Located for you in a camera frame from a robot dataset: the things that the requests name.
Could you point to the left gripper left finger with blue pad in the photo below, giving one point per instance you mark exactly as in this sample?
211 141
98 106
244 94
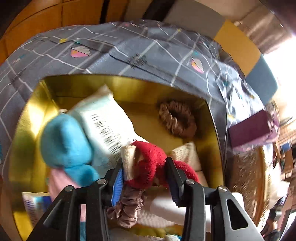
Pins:
114 186

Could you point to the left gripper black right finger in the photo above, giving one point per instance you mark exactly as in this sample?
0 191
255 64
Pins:
176 179

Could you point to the mauve satin scrunchie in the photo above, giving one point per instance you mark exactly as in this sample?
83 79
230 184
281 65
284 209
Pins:
125 212

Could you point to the red knit sock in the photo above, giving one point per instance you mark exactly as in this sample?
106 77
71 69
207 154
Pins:
143 165

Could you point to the white plastic case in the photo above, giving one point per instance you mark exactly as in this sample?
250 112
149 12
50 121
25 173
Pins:
164 207

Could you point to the cream cloth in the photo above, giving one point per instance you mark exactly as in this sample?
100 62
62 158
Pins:
188 153

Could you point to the white waffle cloth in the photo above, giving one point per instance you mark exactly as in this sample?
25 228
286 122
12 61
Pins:
146 218

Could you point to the white plastic packet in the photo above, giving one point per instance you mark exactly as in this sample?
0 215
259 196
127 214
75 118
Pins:
106 126

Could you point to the brown satin scrunchie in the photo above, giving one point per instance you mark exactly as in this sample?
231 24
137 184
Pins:
178 119

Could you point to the teal plush bear pink cape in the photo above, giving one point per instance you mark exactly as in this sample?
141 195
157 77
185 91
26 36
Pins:
66 150

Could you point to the white blue tissue pack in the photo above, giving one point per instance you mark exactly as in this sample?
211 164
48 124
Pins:
36 204

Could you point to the ornate gold tissue box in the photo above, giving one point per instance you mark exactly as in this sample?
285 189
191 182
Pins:
253 175

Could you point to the gold metal tin box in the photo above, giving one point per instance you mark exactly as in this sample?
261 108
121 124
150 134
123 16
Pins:
140 100

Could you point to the purple cardboard box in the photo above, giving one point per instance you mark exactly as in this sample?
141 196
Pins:
259 129

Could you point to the grey patterned bed quilt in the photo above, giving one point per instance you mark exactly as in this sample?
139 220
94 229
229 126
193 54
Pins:
145 49

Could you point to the grey yellow blue headboard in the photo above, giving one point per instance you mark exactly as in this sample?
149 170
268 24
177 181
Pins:
192 15

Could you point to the pink patterned curtain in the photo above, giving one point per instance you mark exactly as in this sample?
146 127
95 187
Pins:
264 29

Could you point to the wooden wardrobe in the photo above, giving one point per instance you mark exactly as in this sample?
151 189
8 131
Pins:
41 16

